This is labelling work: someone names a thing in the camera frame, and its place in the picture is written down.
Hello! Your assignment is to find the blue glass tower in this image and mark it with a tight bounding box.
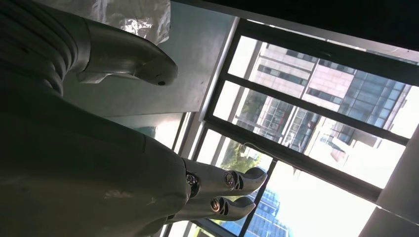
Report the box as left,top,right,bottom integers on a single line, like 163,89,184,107
212,188,292,237

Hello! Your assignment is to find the green tree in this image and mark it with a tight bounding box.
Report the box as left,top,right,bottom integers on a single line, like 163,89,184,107
216,140,273,174

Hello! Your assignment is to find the black window frame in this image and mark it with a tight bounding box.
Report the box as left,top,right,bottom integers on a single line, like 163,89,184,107
160,18,419,237

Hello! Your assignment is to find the pale office building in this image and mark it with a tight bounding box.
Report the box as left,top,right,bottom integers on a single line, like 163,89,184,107
229,36,417,184

